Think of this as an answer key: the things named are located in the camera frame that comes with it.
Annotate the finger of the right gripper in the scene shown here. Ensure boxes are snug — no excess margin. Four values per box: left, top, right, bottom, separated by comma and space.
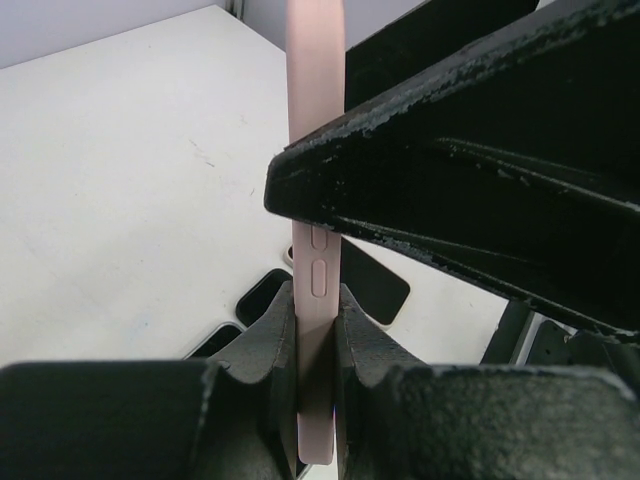
264, 1, 639, 335
345, 0, 538, 108

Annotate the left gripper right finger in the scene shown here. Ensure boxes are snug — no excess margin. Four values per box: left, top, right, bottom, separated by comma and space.
334, 289, 639, 479

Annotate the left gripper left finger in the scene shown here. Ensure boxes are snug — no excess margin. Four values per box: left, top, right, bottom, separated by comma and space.
1, 283, 297, 479

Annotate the pink phone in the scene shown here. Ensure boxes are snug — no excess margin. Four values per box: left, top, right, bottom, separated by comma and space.
285, 0, 347, 465
282, 239, 412, 329

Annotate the black phone white case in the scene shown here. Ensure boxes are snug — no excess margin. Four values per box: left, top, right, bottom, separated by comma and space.
184, 322, 245, 359

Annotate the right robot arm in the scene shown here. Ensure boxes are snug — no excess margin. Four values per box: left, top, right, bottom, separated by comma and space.
265, 1, 639, 371

